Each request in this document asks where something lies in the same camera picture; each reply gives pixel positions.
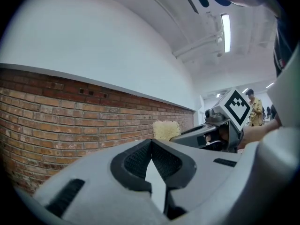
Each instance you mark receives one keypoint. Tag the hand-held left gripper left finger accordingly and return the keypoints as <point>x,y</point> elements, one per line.
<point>98,172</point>

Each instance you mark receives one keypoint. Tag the yellow sponge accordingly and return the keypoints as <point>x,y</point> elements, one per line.
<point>166,130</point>

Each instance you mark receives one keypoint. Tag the person's black shirt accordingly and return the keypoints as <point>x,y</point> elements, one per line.
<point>284,48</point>

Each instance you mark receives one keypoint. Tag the person's right hand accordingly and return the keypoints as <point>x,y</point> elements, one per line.
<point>224,133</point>

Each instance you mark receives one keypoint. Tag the long ceiling light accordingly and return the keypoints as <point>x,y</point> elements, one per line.
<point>225,33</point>

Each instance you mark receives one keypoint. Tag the white ceiling pipe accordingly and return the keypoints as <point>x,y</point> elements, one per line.
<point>199,44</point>

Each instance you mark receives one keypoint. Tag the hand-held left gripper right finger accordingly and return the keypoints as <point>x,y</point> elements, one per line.
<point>206,172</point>

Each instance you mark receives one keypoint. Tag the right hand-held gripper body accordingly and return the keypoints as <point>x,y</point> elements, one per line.
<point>236,107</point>

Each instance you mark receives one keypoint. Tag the person's right forearm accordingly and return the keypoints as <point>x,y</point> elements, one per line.
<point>257,133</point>

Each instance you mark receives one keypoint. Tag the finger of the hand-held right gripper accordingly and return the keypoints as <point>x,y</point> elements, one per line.
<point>194,128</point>
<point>187,138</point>

